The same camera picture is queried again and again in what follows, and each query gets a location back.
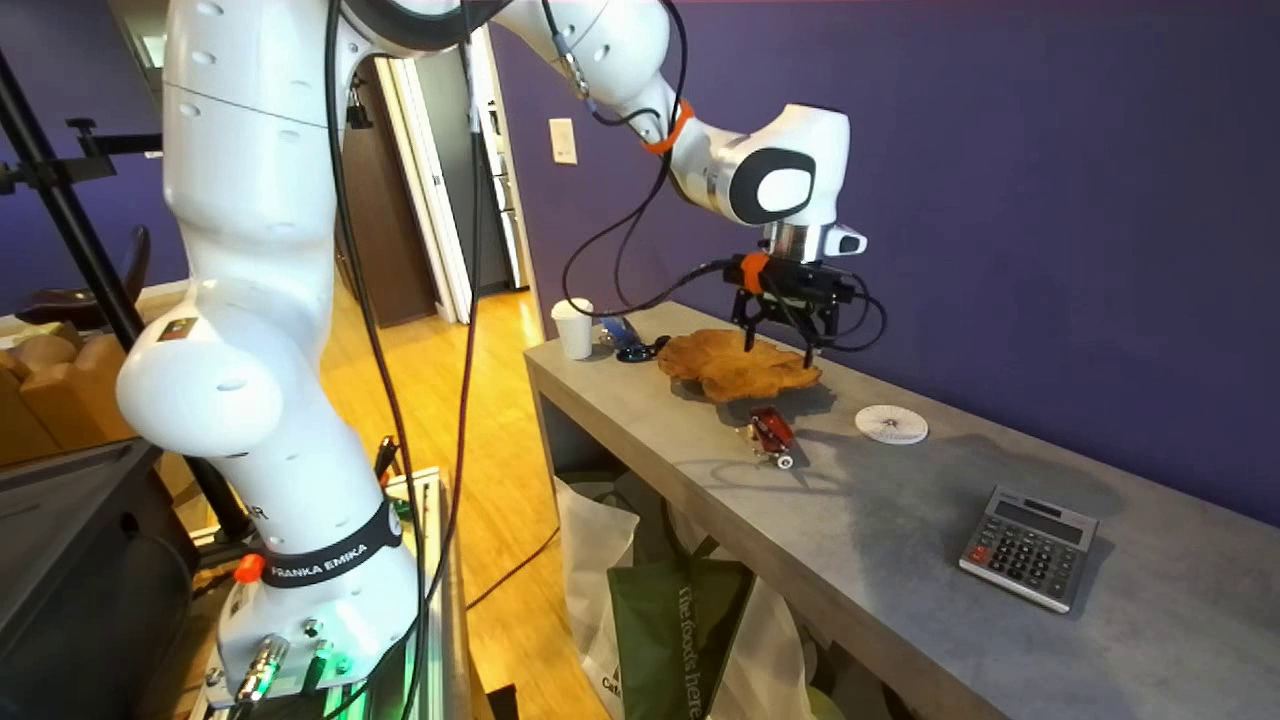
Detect white plastic bag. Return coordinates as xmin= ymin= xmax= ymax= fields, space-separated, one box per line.
xmin=701 ymin=571 xmax=819 ymax=720
xmin=547 ymin=477 xmax=646 ymax=702

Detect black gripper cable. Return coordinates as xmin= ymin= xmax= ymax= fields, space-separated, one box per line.
xmin=554 ymin=0 xmax=890 ymax=361

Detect long black cable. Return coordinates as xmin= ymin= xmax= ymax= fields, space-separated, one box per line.
xmin=321 ymin=0 xmax=440 ymax=720
xmin=421 ymin=31 xmax=489 ymax=605

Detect white round spoked disc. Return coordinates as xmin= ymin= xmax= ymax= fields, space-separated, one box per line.
xmin=853 ymin=402 xmax=936 ymax=451

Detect blue shiny object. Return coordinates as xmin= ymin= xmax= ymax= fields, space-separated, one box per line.
xmin=594 ymin=312 xmax=670 ymax=369

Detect white paper cup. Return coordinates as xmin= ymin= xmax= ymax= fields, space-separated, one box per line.
xmin=547 ymin=292 xmax=599 ymax=364

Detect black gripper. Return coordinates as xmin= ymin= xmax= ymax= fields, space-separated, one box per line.
xmin=727 ymin=251 xmax=860 ymax=373

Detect large black box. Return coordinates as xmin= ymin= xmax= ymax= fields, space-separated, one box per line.
xmin=0 ymin=436 xmax=207 ymax=720

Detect orange strap on forearm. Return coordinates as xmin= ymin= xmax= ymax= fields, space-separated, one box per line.
xmin=643 ymin=97 xmax=701 ymax=165

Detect white door frame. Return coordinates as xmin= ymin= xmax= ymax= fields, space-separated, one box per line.
xmin=368 ymin=22 xmax=542 ymax=331

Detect green bag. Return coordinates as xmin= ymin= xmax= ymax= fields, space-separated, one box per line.
xmin=605 ymin=549 xmax=750 ymax=720

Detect metal robot mount frame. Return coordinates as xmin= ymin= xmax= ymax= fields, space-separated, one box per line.
xmin=380 ymin=462 xmax=466 ymax=720

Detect black tripod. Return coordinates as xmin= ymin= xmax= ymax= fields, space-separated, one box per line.
xmin=0 ymin=53 xmax=258 ymax=544

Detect irregular wooden burl slab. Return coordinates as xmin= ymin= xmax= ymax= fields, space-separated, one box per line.
xmin=650 ymin=326 xmax=829 ymax=408

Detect white wall switch plate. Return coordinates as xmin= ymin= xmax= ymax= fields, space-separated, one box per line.
xmin=542 ymin=114 xmax=583 ymax=174

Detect brown cardboard boxes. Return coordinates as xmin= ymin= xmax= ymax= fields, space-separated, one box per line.
xmin=0 ymin=277 xmax=193 ymax=474

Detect grey desk calculator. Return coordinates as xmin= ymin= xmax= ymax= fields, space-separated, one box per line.
xmin=951 ymin=481 xmax=1105 ymax=622

